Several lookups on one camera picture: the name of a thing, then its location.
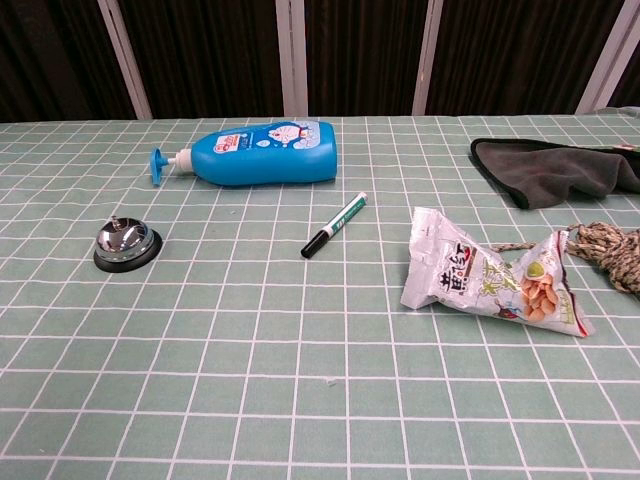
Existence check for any green grid tablecloth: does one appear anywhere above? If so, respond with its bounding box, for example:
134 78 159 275
0 105 640 480

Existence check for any silver desk call bell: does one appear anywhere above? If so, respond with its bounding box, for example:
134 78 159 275
93 215 164 274

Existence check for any green white marker pen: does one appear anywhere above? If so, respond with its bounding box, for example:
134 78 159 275
300 191 369 260

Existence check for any blue pump lotion bottle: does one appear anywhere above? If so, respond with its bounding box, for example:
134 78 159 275
149 119 338 189

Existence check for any silver snack bag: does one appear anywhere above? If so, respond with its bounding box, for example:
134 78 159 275
400 205 597 339

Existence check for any dark grey cloth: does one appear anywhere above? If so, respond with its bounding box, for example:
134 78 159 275
469 137 640 211

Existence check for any white vertical frame post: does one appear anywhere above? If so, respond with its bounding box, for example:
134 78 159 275
96 0 153 121
574 0 640 115
411 0 448 116
275 0 310 118

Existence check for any camouflage braided rope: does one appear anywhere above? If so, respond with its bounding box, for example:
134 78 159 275
487 221 640 294

